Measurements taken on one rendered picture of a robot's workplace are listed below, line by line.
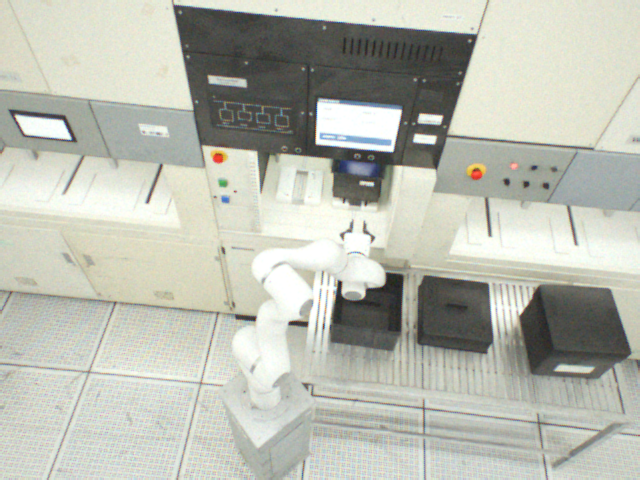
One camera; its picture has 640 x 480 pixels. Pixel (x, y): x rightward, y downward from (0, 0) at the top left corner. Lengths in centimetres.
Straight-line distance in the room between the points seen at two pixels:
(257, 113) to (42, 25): 69
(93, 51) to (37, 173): 113
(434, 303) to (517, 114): 86
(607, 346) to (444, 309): 60
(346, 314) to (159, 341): 127
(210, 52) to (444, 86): 74
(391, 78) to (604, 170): 84
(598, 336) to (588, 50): 107
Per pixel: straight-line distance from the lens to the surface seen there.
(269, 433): 220
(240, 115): 197
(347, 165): 250
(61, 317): 350
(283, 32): 174
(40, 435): 325
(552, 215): 282
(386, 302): 243
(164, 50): 188
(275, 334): 171
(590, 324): 236
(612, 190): 227
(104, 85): 206
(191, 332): 325
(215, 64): 185
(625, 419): 255
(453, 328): 233
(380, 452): 299
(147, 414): 311
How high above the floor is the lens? 287
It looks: 54 degrees down
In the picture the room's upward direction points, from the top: 4 degrees clockwise
